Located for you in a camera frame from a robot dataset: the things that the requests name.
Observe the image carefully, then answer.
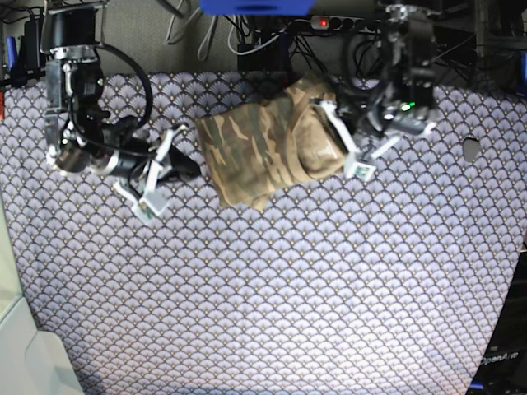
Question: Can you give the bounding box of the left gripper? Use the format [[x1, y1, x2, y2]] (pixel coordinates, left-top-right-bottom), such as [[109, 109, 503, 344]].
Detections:
[[310, 88, 437, 182]]

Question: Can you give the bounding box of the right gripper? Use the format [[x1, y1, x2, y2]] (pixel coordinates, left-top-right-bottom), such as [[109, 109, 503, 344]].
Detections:
[[47, 117, 201, 225]]

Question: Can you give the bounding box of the camouflage T-shirt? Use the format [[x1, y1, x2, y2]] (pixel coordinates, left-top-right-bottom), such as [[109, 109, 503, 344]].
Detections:
[[194, 74, 347, 211]]

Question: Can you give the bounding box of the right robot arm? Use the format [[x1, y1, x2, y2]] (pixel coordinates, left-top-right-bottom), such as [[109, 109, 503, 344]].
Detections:
[[40, 1, 200, 225]]

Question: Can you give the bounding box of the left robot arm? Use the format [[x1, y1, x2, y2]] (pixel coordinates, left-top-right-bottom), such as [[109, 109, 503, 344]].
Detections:
[[311, 1, 438, 181]]

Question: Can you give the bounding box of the purple fan-pattern table cloth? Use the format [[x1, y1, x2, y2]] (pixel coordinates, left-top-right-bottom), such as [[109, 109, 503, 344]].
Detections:
[[1, 84, 526, 394]]

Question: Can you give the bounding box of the black power strip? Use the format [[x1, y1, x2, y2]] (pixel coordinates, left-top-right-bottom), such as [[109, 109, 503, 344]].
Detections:
[[310, 15, 381, 34]]

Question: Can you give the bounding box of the black power adapter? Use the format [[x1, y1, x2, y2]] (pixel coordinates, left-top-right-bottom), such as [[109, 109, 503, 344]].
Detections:
[[18, 18, 45, 71]]

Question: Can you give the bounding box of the white plastic bin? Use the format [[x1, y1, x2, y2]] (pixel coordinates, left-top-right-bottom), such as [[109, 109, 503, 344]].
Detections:
[[1, 213, 83, 394]]

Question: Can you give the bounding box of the black OpenArm box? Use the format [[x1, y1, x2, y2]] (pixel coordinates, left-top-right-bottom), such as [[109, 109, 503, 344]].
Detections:
[[467, 251, 526, 394]]

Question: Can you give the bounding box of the blue plastic mount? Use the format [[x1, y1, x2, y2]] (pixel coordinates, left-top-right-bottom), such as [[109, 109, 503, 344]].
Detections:
[[199, 0, 315, 16]]

